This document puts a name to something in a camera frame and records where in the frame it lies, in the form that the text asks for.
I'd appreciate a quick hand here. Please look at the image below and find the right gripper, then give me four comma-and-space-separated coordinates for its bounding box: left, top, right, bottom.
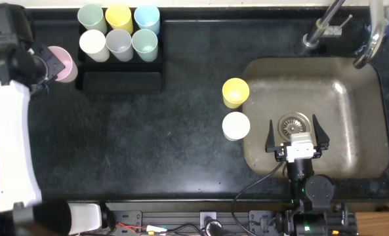
265, 113, 331, 163

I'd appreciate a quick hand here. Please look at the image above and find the yellow cup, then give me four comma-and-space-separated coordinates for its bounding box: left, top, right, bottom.
222, 77, 251, 109
104, 4, 134, 35

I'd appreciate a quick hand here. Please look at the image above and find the pink cup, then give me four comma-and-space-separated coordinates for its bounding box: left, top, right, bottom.
48, 45, 79, 84

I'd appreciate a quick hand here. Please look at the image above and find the steel sink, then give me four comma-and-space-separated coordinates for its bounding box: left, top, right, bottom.
241, 57, 389, 180

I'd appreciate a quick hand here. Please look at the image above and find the white cup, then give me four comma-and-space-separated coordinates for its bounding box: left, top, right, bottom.
79, 29, 111, 63
222, 111, 251, 142

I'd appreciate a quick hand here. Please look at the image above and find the steel tap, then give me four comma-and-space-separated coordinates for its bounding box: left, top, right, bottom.
301, 0, 387, 69

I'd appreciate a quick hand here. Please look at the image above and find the green cup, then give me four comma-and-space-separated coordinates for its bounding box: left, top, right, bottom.
131, 28, 159, 63
77, 3, 108, 35

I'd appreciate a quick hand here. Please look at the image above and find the black tray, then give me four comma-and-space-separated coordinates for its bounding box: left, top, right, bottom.
75, 19, 164, 94

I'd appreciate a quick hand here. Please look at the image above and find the blue cup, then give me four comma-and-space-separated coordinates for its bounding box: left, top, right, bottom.
133, 5, 161, 35

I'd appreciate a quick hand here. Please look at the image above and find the grey cup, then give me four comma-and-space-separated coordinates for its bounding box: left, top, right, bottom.
105, 28, 134, 62

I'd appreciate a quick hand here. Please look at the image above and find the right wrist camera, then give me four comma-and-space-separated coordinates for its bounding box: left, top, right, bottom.
285, 132, 316, 163

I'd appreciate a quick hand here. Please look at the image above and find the black cable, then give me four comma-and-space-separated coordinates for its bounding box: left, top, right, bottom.
230, 160, 285, 236

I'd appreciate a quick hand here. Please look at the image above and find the mounting rail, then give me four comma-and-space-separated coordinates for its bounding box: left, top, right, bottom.
100, 200, 359, 236

